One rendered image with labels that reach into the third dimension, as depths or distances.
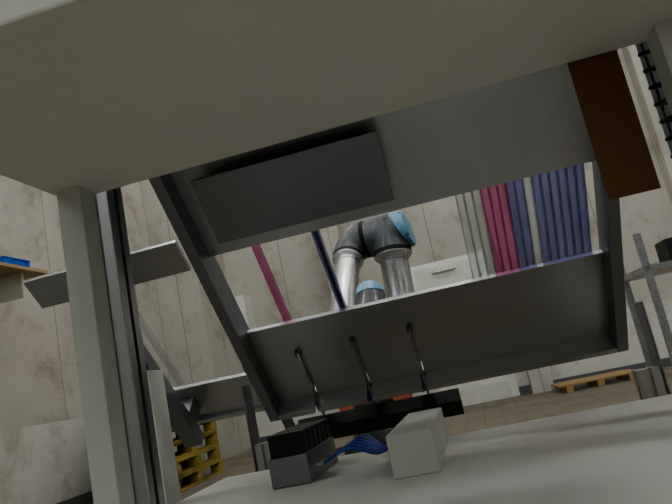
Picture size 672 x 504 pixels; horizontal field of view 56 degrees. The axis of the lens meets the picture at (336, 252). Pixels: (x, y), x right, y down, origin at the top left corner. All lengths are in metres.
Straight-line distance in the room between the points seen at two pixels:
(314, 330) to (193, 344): 8.20
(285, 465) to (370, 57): 0.48
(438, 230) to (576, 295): 8.62
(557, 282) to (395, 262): 0.74
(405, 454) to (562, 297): 0.61
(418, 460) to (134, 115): 0.44
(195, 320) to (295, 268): 1.85
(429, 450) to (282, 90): 0.39
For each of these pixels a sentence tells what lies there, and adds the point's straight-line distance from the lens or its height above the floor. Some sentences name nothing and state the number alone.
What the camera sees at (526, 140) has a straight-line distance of 1.04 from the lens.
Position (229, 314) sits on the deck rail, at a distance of 1.15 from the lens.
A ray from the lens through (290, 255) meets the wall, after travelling 10.16.
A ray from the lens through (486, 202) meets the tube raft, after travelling 1.08.
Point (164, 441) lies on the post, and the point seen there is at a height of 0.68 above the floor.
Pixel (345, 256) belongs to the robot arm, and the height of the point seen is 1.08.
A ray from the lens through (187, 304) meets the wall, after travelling 9.44.
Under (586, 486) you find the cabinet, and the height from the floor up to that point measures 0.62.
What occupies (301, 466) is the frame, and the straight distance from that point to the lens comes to 0.80.
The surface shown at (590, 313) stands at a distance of 1.26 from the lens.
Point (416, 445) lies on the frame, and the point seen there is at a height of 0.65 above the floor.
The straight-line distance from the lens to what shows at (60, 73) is 0.54.
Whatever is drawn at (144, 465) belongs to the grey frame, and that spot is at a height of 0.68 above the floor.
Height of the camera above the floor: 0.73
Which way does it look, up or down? 11 degrees up
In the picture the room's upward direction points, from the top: 12 degrees counter-clockwise
